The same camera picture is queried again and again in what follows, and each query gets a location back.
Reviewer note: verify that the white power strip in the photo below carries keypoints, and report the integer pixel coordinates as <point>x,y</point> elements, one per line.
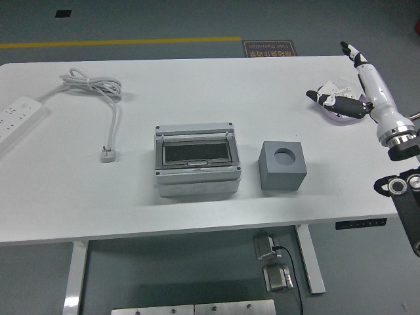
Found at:
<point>16,115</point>

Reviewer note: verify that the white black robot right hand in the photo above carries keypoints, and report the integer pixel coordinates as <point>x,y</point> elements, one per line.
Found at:
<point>380,98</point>

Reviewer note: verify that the white square plate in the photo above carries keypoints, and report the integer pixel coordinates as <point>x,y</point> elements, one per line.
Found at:
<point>328,88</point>

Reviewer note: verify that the black table control panel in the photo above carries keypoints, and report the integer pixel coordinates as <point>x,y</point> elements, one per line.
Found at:
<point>361,224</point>

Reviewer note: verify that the brown floor sign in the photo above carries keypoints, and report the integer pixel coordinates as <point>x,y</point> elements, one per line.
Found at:
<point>269,49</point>

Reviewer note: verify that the transparent hinged box lid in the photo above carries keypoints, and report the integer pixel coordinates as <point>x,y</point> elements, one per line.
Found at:
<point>197,152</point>

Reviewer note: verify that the grey plastic junction box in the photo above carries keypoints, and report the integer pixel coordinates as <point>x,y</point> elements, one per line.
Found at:
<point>197,188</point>

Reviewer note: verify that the white power plug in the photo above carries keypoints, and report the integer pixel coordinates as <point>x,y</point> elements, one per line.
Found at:
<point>108,157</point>

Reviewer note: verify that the black square floor cover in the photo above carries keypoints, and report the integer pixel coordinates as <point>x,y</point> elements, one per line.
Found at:
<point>63,13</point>

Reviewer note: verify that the grey cube holder block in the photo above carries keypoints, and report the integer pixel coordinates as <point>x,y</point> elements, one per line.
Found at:
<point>282,178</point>

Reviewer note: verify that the white table leg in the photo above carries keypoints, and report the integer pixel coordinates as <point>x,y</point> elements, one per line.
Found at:
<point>76,279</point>
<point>310,259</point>

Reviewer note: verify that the white printed socket module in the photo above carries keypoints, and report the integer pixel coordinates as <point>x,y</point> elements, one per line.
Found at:
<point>349,92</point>

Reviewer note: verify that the yellow floor tape line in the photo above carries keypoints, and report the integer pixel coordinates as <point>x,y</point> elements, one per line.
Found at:
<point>98,42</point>

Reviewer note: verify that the silver metal floor box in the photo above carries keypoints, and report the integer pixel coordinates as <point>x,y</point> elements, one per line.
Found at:
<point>277,279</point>
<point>264,246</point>

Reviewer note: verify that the purple plastic tray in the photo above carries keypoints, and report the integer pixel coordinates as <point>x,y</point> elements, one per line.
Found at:
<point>341,120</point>

